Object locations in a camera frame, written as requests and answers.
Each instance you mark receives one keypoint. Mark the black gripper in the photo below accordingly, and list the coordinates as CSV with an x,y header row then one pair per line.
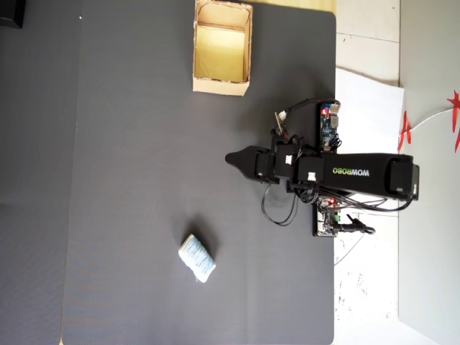
x,y
266,165

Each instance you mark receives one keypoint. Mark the light blue block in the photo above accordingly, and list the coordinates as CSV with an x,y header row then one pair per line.
x,y
197,258

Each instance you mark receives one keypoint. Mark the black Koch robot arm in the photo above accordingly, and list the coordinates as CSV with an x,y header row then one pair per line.
x,y
359,172

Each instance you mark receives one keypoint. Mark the open cardboard box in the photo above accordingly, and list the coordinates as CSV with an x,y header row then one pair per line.
x,y
219,88

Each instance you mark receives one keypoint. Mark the black box object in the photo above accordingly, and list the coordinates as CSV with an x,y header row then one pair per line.
x,y
10,14

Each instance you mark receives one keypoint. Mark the blue circuit board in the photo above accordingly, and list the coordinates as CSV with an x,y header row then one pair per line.
x,y
327,129

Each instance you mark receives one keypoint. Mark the circuit board with green terminal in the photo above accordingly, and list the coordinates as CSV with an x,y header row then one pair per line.
x,y
323,223

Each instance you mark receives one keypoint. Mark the dark grey textured mat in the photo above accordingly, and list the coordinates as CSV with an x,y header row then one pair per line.
x,y
143,179

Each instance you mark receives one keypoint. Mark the small red star sticker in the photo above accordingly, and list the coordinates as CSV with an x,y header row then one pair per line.
x,y
406,129

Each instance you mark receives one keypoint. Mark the pale grey panel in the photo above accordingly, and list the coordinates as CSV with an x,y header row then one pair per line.
x,y
431,251

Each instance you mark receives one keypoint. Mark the large red star sticker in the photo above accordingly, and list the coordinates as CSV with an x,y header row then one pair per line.
x,y
457,108

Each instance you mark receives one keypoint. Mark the small wrist camera board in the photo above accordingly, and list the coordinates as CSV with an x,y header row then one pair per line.
x,y
280,124

